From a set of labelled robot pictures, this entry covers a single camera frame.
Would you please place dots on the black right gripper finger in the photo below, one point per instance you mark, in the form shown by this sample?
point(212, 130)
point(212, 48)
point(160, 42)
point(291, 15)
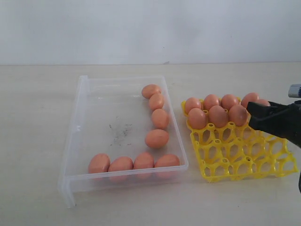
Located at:
point(275, 111)
point(273, 127)

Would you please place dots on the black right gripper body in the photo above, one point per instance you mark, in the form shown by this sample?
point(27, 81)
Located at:
point(297, 115)

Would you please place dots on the yellow plastic egg tray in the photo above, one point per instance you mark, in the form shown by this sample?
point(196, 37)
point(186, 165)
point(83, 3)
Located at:
point(235, 153)

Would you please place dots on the clear plastic container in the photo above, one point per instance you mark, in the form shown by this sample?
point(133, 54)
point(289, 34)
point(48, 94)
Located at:
point(111, 116)

